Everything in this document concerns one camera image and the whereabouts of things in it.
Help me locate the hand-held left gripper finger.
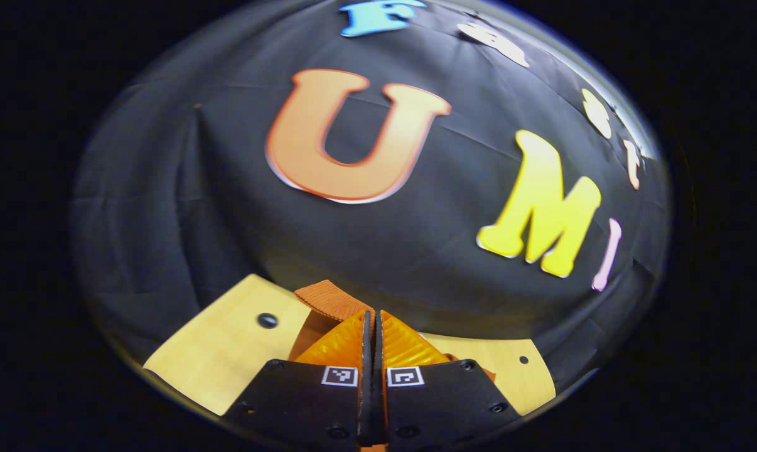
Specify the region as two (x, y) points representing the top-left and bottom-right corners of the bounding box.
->
(220, 308), (374, 452)
(374, 309), (522, 452)

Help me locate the rust orange shirt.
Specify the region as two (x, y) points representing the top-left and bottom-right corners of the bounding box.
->
(289, 279), (497, 384)

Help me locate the black backdrop cloth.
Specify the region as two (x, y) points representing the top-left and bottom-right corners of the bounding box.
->
(71, 0), (671, 396)

